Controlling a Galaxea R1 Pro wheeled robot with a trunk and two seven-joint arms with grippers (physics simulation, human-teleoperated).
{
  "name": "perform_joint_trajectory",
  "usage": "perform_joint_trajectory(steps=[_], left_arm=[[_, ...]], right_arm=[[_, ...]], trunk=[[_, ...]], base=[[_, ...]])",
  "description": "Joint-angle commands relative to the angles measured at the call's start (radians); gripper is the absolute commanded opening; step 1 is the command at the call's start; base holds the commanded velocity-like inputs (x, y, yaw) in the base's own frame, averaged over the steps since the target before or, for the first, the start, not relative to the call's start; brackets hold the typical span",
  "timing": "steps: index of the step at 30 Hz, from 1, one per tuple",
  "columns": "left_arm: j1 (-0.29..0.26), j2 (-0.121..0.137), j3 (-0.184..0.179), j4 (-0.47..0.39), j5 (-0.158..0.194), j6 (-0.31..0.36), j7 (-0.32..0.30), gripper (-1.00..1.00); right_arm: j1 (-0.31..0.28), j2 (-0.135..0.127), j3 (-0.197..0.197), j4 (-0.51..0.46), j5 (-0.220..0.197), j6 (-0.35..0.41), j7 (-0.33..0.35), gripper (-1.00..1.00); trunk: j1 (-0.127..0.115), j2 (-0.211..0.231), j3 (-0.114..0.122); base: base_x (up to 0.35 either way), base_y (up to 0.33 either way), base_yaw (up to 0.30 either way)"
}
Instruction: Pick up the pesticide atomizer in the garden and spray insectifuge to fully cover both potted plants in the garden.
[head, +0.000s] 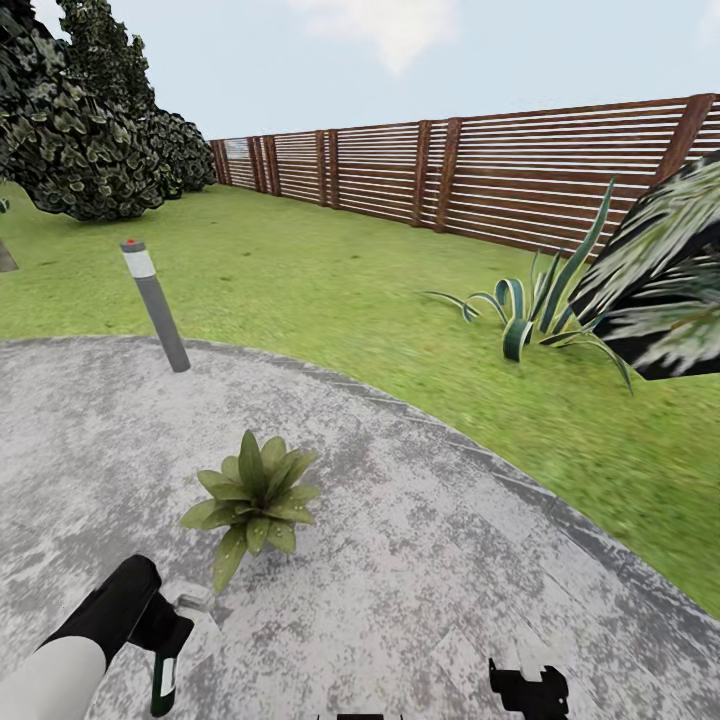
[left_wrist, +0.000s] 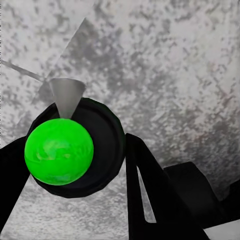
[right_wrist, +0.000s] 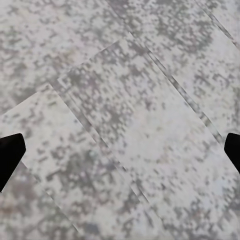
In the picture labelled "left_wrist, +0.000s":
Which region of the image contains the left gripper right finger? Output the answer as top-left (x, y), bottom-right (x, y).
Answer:
top-left (125, 133), bottom-right (210, 240)

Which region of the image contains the insectifuge atomizer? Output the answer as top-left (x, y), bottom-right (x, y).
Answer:
top-left (24, 77), bottom-right (126, 198)

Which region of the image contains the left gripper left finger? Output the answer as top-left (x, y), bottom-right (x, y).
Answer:
top-left (0, 136), bottom-right (31, 234)

